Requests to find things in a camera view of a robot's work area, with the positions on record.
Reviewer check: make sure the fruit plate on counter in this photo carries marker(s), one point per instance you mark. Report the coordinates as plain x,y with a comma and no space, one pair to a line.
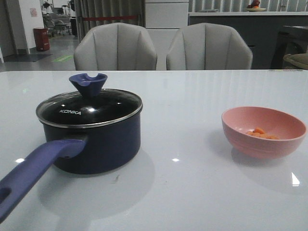
254,6

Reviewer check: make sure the right grey upholstered chair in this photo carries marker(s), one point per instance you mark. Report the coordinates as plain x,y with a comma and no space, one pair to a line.
207,46

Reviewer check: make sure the red trash bin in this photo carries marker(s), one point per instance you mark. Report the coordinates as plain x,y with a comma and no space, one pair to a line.
41,39

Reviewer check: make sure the glass lid with blue knob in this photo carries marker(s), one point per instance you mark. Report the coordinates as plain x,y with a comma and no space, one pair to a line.
90,106

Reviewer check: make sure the orange ham slice pile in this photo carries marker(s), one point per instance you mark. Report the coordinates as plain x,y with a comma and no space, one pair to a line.
260,133

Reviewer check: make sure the pink plastic bowl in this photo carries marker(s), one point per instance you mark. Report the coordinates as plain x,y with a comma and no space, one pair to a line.
290,130

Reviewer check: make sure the grey upholstered chair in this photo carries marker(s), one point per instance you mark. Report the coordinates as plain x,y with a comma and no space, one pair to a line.
207,46
116,47

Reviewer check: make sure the dark grey counter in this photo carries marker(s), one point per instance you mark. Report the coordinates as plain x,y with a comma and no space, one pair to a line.
259,30

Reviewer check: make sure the olive cushion seat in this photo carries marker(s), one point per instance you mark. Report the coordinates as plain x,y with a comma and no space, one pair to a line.
296,61

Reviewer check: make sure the left grey upholstered chair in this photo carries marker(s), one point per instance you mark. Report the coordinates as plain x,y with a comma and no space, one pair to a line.
116,47

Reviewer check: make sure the dark blue saucepan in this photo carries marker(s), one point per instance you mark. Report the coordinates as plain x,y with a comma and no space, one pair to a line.
74,150

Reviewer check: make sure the white cabinet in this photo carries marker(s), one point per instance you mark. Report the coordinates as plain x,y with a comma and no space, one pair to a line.
162,20

